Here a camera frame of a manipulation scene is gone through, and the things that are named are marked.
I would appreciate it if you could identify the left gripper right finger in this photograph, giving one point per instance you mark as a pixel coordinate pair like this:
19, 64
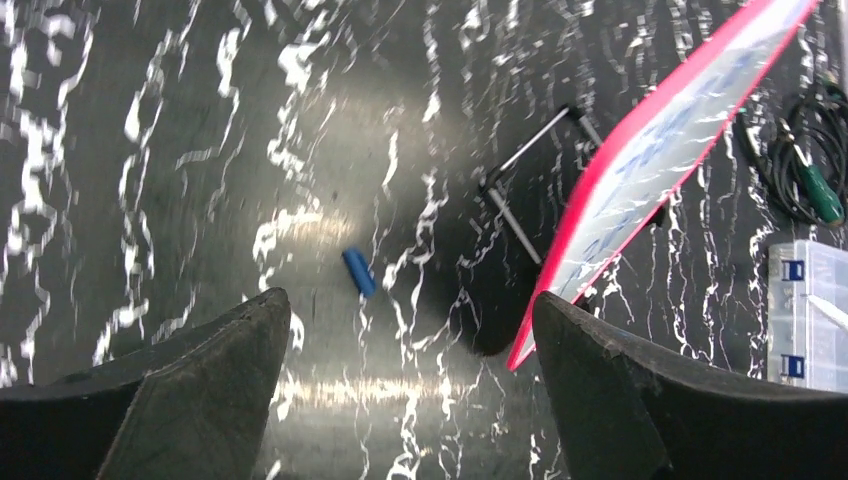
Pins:
627, 408

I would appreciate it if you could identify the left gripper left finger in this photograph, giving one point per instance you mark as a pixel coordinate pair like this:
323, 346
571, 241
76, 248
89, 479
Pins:
194, 406

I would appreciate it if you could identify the blue marker cap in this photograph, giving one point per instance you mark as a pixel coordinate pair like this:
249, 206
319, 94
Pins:
359, 271

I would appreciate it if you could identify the pink framed whiteboard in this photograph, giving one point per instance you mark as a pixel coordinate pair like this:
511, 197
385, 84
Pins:
655, 147

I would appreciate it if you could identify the clear plastic screw box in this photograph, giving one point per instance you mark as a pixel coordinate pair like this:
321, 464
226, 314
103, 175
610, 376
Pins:
807, 316

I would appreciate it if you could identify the green connector plug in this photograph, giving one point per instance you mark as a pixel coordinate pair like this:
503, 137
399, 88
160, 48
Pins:
822, 197

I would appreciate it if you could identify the metal wire whiteboard stand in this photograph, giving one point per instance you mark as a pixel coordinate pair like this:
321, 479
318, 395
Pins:
541, 172

